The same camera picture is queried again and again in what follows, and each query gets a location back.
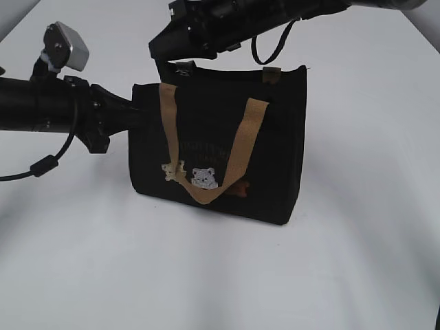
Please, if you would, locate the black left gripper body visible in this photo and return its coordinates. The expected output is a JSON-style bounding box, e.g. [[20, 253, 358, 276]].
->
[[64, 76, 136, 153]]

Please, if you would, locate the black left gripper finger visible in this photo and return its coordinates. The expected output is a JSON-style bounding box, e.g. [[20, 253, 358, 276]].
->
[[130, 102, 151, 129]]

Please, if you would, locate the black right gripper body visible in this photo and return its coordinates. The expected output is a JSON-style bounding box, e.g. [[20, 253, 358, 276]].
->
[[148, 0, 221, 65]]

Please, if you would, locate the metal zipper pull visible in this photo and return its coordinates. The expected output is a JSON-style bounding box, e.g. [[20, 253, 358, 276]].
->
[[175, 69, 190, 76]]

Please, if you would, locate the black tote bag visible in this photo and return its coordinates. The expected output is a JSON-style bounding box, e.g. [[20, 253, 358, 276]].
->
[[129, 63, 307, 226]]

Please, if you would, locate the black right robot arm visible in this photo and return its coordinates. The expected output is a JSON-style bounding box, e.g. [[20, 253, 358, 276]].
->
[[148, 0, 423, 61]]

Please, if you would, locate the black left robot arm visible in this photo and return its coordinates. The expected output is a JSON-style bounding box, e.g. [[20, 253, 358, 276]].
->
[[1, 76, 148, 154]]

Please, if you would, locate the black looped cable right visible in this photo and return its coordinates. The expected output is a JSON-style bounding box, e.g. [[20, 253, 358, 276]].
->
[[250, 19, 297, 65]]

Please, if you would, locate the black cable with ferrite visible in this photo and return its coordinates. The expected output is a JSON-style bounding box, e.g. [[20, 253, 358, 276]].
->
[[0, 127, 77, 182]]

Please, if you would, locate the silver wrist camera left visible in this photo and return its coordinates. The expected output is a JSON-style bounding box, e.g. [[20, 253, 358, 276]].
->
[[40, 21, 89, 73]]

